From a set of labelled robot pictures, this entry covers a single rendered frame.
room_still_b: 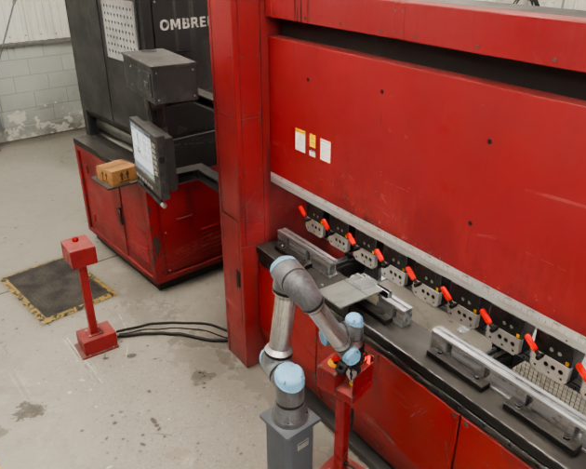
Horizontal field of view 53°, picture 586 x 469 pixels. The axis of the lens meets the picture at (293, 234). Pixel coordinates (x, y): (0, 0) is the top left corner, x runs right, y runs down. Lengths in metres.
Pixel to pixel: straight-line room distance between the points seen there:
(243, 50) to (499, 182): 1.53
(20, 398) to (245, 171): 1.97
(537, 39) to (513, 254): 0.74
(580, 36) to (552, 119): 0.26
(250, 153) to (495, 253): 1.54
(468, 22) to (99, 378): 3.03
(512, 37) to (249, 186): 1.76
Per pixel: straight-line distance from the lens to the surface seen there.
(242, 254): 3.50
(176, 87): 3.17
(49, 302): 4.93
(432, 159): 2.41
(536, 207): 2.16
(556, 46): 2.03
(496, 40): 2.15
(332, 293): 2.84
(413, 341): 2.79
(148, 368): 4.07
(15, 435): 3.87
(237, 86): 3.16
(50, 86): 9.09
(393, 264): 2.73
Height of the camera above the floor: 2.51
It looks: 27 degrees down
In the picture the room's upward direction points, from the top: straight up
